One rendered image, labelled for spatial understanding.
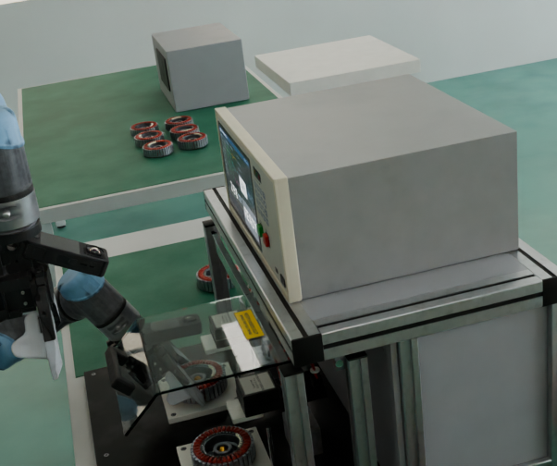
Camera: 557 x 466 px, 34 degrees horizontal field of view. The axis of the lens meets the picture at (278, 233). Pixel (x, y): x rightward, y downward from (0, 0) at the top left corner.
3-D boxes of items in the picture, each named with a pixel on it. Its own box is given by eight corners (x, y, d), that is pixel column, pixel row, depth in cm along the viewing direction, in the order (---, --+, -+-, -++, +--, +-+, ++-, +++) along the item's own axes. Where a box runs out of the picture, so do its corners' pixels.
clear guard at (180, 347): (124, 436, 134) (117, 402, 131) (109, 357, 155) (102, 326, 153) (338, 383, 140) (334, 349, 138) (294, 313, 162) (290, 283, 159)
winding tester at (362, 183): (289, 304, 142) (273, 179, 134) (228, 209, 181) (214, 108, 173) (520, 250, 149) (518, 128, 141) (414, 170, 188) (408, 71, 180)
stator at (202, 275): (200, 297, 228) (197, 283, 227) (195, 277, 239) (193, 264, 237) (244, 288, 230) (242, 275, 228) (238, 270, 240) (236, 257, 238)
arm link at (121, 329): (124, 292, 176) (129, 311, 169) (140, 307, 178) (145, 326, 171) (93, 316, 177) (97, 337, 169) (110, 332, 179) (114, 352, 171)
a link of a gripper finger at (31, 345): (19, 387, 122) (7, 319, 123) (65, 377, 123) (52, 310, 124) (16, 386, 119) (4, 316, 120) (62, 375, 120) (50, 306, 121)
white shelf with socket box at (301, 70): (308, 250, 247) (289, 82, 229) (273, 203, 280) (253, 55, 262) (429, 222, 254) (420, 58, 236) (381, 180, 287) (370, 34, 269)
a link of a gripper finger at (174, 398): (185, 421, 178) (155, 384, 179) (209, 401, 178) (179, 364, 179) (182, 423, 175) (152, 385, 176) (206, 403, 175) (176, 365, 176)
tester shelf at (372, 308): (294, 368, 133) (290, 340, 131) (205, 210, 194) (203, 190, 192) (569, 300, 142) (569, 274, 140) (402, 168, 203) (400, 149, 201)
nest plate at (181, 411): (169, 424, 176) (167, 419, 176) (158, 385, 190) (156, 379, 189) (245, 405, 179) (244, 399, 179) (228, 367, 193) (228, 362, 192)
